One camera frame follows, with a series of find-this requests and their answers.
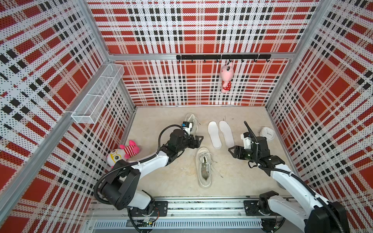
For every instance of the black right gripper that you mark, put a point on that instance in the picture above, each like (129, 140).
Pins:
(239, 150)

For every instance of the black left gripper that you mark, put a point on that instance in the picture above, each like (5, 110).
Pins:
(197, 144)

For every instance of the white shoe insole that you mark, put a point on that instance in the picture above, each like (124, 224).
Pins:
(213, 131)
(227, 133)

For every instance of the white sneaker one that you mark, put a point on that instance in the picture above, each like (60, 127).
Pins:
(194, 123)
(205, 167)

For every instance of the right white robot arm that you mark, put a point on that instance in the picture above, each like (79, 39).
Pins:
(313, 213)

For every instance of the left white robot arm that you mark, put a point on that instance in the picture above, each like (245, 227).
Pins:
(119, 186)

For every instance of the pink striped plush doll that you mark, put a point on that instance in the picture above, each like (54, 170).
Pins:
(123, 153)

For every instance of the pink hanging plush toy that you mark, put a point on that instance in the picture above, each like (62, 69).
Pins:
(226, 75)

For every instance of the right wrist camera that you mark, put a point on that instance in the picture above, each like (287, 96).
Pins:
(246, 140)

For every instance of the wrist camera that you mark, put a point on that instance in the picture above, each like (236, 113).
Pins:
(246, 140)
(187, 127)

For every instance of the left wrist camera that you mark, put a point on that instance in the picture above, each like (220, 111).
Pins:
(187, 127)

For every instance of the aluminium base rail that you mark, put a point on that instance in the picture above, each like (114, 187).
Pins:
(221, 212)

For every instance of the black hook rail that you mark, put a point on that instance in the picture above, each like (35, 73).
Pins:
(253, 57)

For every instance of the white wire mesh basket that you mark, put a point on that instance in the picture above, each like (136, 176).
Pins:
(90, 108)

